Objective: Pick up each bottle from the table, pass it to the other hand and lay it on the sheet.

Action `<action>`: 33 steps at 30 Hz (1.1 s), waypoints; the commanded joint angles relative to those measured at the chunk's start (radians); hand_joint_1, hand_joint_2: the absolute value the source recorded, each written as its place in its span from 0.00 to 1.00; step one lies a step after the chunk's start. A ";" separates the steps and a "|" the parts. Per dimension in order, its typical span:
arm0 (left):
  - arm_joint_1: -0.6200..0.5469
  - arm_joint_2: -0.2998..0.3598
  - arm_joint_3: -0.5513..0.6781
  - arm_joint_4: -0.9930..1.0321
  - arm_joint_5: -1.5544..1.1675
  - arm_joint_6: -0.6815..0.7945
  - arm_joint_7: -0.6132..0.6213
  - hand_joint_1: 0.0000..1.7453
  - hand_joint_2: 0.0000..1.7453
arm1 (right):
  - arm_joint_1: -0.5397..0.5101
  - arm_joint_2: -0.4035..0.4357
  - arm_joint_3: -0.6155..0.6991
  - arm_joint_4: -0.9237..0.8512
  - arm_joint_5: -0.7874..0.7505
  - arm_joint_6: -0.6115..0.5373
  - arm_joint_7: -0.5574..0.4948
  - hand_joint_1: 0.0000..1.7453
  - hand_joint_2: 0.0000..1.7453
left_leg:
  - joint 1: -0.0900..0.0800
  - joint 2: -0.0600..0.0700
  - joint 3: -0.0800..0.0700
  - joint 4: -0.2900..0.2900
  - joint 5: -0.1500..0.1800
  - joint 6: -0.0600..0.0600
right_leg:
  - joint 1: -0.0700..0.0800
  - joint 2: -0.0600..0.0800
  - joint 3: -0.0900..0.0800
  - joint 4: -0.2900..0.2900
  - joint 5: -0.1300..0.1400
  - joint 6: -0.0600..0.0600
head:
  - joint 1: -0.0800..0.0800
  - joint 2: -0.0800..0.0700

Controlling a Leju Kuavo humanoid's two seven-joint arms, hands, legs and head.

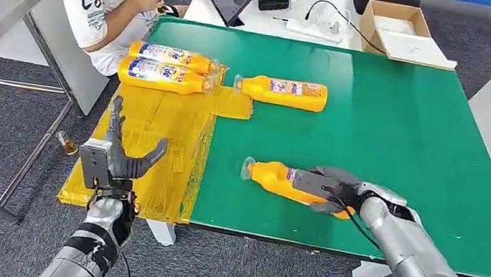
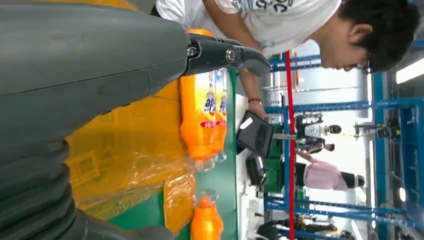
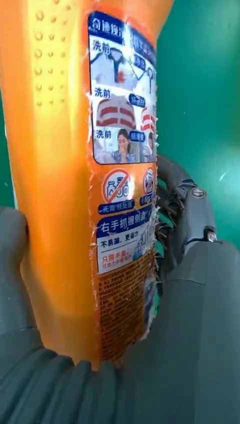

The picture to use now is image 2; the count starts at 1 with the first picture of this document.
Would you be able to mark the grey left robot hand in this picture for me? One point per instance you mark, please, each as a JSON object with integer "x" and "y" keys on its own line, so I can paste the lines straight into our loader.
{"x": 82, "y": 59}

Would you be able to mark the black tablet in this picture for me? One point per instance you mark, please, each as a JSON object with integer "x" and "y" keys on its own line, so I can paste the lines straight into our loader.
{"x": 255, "y": 134}

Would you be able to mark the grey ribbed left robot arm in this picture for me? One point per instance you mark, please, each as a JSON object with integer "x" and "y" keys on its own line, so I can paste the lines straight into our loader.
{"x": 33, "y": 198}

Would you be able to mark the orange plastic bottle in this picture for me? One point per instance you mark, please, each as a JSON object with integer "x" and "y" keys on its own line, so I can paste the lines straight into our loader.
{"x": 221, "y": 132}
{"x": 207, "y": 222}
{"x": 195, "y": 126}

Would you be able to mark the clear plastic film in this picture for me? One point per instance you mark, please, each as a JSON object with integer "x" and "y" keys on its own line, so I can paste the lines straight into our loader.
{"x": 139, "y": 185}

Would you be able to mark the person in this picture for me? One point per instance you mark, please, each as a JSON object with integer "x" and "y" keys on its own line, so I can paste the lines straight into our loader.
{"x": 281, "y": 23}
{"x": 321, "y": 175}

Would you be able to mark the black device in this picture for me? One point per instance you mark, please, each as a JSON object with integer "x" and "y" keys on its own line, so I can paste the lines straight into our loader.
{"x": 255, "y": 172}

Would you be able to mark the green crate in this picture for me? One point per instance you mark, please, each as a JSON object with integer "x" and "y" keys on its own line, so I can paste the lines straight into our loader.
{"x": 275, "y": 165}

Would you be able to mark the red pole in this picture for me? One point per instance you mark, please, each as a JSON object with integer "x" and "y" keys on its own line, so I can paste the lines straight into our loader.
{"x": 290, "y": 149}

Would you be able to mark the white humanoid robot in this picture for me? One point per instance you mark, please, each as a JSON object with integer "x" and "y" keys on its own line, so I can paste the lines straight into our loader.
{"x": 313, "y": 130}

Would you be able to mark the blue metal rack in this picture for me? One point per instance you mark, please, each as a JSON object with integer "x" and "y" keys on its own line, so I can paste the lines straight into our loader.
{"x": 379, "y": 139}

